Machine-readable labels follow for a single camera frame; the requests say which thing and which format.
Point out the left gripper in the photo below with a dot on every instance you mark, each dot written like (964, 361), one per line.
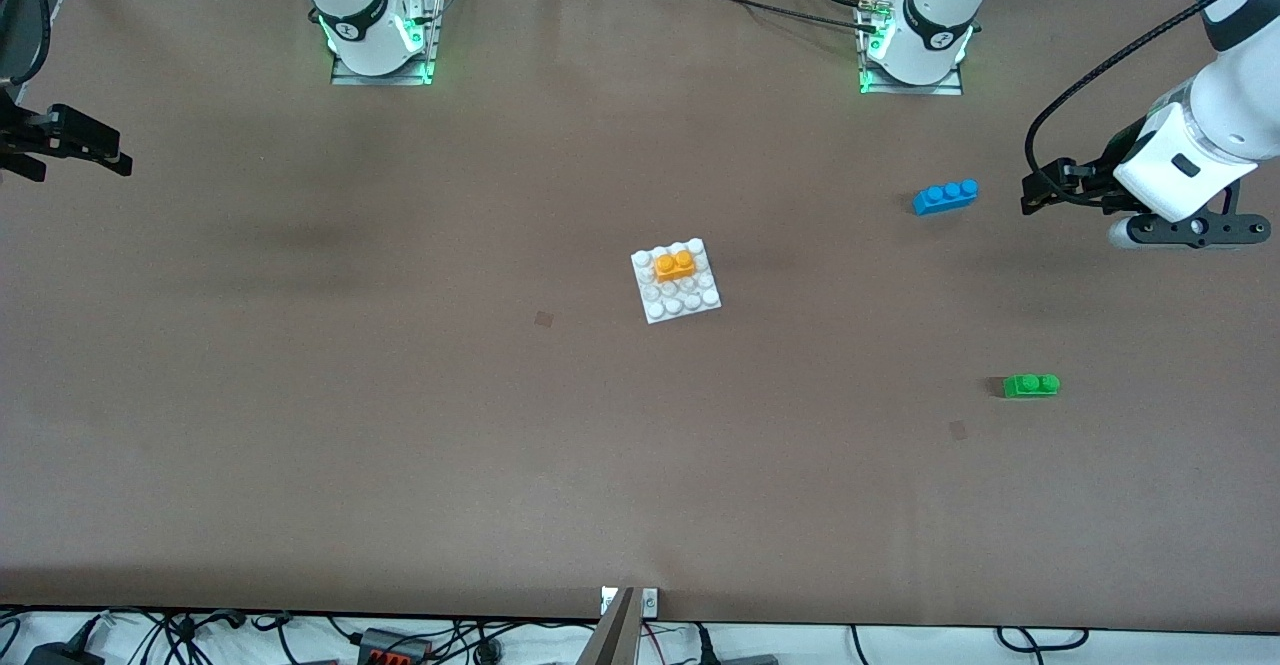
(1101, 182)

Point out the white edge bracket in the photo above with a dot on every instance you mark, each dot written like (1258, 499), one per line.
(650, 602)

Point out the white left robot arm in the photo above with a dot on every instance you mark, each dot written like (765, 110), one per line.
(1245, 95)

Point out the white studded base plate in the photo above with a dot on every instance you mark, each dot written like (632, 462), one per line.
(690, 300)

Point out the black box orange connectors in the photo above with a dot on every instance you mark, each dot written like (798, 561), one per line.
(385, 645)

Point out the grey angled post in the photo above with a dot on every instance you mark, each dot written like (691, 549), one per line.
(612, 640)

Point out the black power adapter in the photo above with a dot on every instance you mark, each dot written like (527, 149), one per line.
(60, 657)

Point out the green two-stud block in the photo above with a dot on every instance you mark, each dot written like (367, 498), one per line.
(1030, 386)

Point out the blue three-stud block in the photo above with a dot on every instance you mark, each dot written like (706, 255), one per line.
(945, 197)

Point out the yellow two-stud block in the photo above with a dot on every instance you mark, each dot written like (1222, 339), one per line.
(675, 267)

